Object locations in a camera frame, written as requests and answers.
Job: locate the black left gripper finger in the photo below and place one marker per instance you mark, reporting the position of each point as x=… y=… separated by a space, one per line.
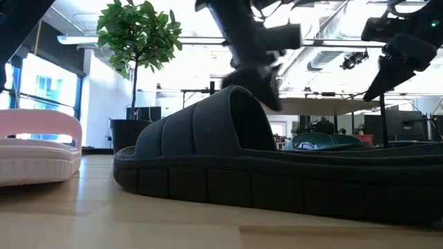
x=256 y=81

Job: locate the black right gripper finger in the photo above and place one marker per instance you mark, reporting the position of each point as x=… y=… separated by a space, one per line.
x=398 y=69

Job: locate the wooden shelf black metal legs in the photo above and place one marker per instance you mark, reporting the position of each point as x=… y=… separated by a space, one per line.
x=328 y=107

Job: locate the pink slide sandal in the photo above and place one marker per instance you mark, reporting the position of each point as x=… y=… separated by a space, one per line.
x=34 y=166

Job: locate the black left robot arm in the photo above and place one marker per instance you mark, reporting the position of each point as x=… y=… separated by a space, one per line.
x=14 y=20

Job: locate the black background robot arm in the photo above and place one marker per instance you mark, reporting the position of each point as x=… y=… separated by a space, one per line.
x=322 y=126

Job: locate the dark background workstation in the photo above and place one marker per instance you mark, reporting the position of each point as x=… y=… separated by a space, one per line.
x=398 y=126

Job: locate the red bin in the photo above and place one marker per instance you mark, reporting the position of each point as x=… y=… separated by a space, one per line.
x=363 y=139

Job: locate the green potted plant black pot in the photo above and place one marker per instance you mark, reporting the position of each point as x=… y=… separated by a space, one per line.
x=138 y=31

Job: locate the black monitor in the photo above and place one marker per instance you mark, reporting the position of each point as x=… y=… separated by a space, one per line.
x=145 y=113

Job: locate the ceiling strip light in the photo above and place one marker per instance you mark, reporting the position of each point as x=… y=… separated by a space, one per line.
x=76 y=39

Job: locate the large office window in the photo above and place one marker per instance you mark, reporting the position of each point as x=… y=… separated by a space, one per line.
x=45 y=86

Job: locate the black overhead camera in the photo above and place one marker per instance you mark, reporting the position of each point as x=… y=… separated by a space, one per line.
x=353 y=60

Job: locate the silver air duct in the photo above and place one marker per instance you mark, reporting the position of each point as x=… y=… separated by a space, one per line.
x=322 y=60

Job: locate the black aluminium table frame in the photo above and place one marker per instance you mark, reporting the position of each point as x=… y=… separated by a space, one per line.
x=97 y=151

